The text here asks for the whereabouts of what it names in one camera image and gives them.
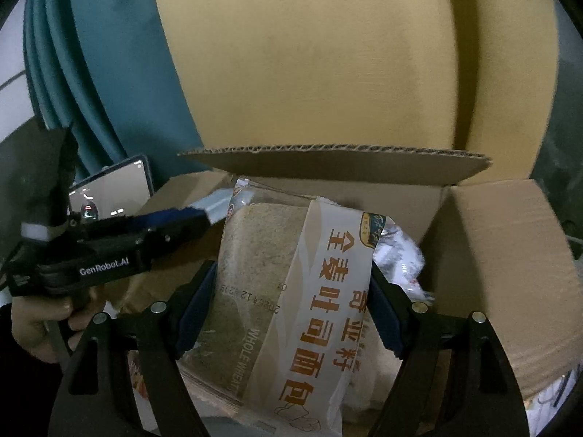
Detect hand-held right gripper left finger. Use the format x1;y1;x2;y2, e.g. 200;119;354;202
48;259;219;437

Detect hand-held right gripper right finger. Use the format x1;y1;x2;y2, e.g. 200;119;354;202
367;266;538;437

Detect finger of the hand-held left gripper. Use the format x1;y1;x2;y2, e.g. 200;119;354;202
137;216;214;261
123;207;210;231

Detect sliced bread packet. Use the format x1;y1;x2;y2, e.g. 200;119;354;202
182;177;389;437

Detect brown cardboard box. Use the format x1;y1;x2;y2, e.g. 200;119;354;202
109;143;581;437

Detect person's left hand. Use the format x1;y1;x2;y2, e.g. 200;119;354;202
10;282;107;365

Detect tablet with lit screen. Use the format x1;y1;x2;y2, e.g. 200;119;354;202
68;155;156;225

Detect silver snack wrapper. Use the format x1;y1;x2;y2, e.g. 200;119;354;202
371;223;435;311

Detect red and white snack packet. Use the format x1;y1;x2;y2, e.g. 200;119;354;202
129;350;152;407

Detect teal sofa cushion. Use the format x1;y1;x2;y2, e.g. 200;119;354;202
23;0;206;183

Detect white crumpled plastic bag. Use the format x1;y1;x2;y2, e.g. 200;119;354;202
526;366;580;436

